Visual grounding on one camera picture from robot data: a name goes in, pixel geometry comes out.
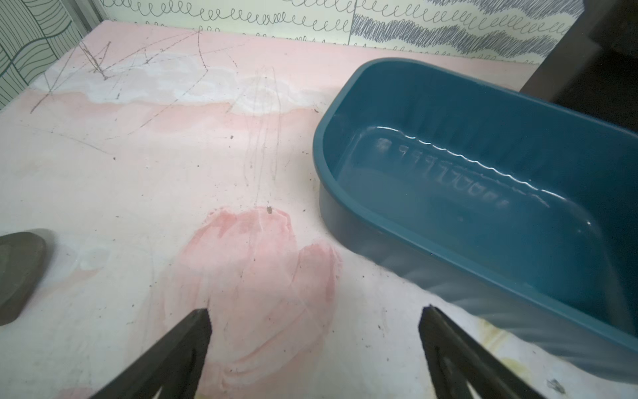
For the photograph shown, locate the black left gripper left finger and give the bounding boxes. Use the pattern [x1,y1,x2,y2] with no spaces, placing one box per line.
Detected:
[93,309,212,398]

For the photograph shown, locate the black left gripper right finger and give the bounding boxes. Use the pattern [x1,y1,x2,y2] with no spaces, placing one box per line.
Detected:
[419,306,543,399]

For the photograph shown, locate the teal plastic storage box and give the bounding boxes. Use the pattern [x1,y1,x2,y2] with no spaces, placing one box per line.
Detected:
[312,58,637,383]

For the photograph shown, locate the dark metal L-shaped wrench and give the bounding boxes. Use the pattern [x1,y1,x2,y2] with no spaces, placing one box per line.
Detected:
[1,232,47,326]

